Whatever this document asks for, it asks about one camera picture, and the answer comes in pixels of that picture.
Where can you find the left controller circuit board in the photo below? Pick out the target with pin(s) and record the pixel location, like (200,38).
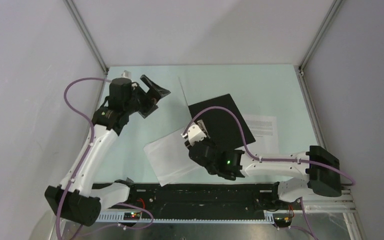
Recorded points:
(132,216)

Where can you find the aluminium frame post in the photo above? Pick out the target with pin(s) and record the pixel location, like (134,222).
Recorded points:
(321,32)
(86,34)

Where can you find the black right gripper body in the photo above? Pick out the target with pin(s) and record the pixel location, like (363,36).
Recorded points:
(201,141)

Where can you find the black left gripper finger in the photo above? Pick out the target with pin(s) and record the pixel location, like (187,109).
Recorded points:
(146,108)
(154,91)

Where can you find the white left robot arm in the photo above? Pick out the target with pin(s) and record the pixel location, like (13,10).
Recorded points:
(74,198)

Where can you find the controller circuit board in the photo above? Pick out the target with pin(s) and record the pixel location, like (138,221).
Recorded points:
(282,222)
(132,216)

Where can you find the right aluminium frame post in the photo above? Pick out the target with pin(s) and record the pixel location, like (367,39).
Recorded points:
(321,32)

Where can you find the white paper stack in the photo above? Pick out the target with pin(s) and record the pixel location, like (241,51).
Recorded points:
(169,158)

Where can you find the left aluminium frame post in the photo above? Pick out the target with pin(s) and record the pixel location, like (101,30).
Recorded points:
(86,34)

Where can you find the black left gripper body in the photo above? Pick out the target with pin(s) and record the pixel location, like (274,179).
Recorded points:
(140,101)

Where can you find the right controller circuit board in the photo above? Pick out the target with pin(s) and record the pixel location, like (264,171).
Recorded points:
(282,222)

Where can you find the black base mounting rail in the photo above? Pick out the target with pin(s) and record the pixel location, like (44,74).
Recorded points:
(208,202)

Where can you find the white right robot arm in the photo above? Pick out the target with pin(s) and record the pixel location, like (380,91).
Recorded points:
(314,171)

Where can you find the printed white paper sheet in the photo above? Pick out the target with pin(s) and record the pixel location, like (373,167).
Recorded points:
(265,131)

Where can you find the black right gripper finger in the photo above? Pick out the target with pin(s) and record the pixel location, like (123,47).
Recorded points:
(202,126)
(208,141)

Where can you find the beige black file folder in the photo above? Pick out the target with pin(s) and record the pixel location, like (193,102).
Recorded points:
(221,127)

